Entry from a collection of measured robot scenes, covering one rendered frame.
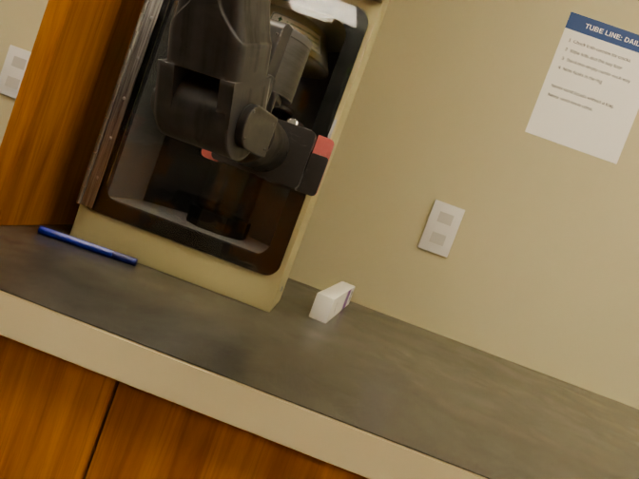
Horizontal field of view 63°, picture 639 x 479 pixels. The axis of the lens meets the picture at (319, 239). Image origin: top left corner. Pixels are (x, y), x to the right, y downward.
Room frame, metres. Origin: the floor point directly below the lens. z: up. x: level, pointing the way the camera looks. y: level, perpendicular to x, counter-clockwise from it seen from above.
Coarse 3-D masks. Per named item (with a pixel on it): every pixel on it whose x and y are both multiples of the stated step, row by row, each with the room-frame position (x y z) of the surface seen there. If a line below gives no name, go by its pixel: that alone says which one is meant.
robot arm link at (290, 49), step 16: (272, 32) 0.45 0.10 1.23; (288, 32) 0.46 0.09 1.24; (272, 48) 0.45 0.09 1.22; (288, 48) 0.46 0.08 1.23; (304, 48) 0.48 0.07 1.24; (272, 64) 0.45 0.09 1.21; (288, 64) 0.47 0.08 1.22; (304, 64) 0.49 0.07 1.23; (272, 80) 0.44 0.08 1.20; (288, 80) 0.47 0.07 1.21; (288, 96) 0.48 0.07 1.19; (256, 112) 0.40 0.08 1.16; (240, 128) 0.39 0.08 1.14; (256, 128) 0.41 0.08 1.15; (272, 128) 0.44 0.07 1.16; (240, 144) 0.40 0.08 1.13; (256, 144) 0.42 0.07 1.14
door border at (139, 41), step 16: (160, 0) 0.75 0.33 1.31; (144, 32) 0.75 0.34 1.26; (144, 48) 0.75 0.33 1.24; (128, 64) 0.76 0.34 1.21; (128, 80) 0.75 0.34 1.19; (128, 96) 0.75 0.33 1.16; (112, 112) 0.76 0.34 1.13; (112, 128) 0.75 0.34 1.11; (96, 144) 0.75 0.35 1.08; (112, 144) 0.75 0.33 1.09; (96, 160) 0.76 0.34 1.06; (96, 176) 0.75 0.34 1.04; (96, 192) 0.75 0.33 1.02
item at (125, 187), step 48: (288, 0) 0.75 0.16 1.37; (336, 0) 0.74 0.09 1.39; (336, 48) 0.74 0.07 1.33; (144, 96) 0.75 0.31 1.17; (336, 96) 0.74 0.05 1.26; (144, 144) 0.75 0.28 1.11; (144, 192) 0.75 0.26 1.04; (192, 192) 0.75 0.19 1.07; (240, 192) 0.75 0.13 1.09; (288, 192) 0.74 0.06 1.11; (192, 240) 0.75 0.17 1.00; (240, 240) 0.74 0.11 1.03; (288, 240) 0.74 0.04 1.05
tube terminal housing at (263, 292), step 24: (360, 0) 0.75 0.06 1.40; (384, 0) 0.77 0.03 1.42; (360, 48) 0.75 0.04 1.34; (360, 72) 0.81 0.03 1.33; (336, 144) 0.85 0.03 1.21; (96, 216) 0.77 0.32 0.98; (96, 240) 0.77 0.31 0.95; (120, 240) 0.76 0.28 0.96; (144, 240) 0.76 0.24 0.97; (168, 240) 0.76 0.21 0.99; (144, 264) 0.76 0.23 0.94; (168, 264) 0.76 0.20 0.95; (192, 264) 0.76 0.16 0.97; (216, 264) 0.76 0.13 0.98; (288, 264) 0.78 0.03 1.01; (216, 288) 0.76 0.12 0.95; (240, 288) 0.76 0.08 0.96; (264, 288) 0.75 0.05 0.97
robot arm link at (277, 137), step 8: (272, 96) 0.46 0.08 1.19; (272, 104) 0.46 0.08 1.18; (280, 104) 0.49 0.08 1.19; (280, 128) 0.51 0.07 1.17; (272, 136) 0.47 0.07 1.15; (280, 136) 0.50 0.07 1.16; (272, 144) 0.47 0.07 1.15; (280, 144) 0.51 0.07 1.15; (272, 152) 0.49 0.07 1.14; (232, 160) 0.47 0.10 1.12; (248, 160) 0.47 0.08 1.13; (256, 160) 0.47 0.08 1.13; (264, 160) 0.49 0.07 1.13
